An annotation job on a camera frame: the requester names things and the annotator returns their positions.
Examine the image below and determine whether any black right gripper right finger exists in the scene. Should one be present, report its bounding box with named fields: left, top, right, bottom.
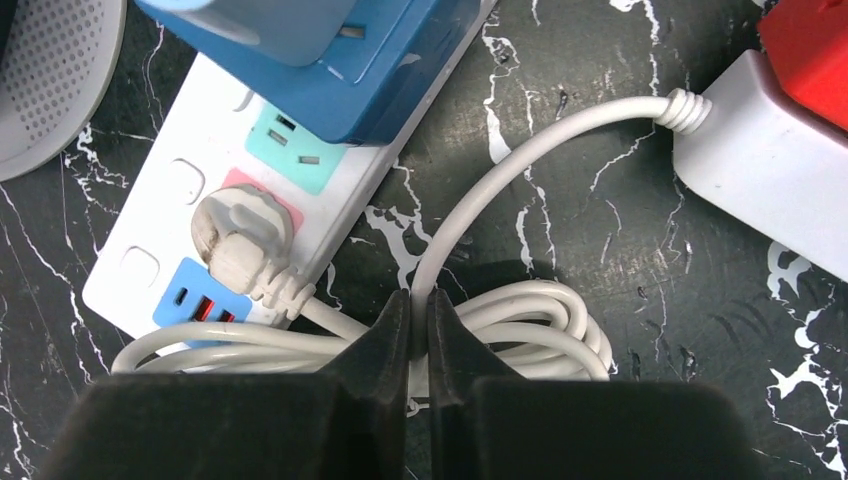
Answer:
left=427, top=290, right=762, bottom=479

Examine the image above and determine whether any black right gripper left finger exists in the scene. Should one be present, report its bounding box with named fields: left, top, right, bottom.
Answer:
left=39, top=290, right=410, bottom=479

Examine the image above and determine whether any white plug with cable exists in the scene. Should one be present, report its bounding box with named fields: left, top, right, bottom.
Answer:
left=111, top=89, right=713, bottom=381

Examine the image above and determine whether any white colourful power strip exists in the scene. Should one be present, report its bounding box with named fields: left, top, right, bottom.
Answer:
left=82, top=1, right=493, bottom=338

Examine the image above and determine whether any blue cube adapter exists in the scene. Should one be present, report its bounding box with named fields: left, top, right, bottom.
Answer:
left=134, top=0, right=483, bottom=146

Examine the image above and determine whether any light blue usb charger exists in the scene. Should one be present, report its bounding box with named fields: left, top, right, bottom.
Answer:
left=138, top=0, right=355, bottom=67

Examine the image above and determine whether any white small power strip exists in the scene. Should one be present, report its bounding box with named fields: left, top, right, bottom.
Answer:
left=673, top=50, right=847, bottom=280

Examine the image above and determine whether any white perforated round speaker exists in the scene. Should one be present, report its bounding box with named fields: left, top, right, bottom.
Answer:
left=1, top=0, right=128, bottom=180

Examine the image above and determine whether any red cube adapter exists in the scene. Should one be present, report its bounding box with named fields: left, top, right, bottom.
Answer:
left=757, top=0, right=847, bottom=130

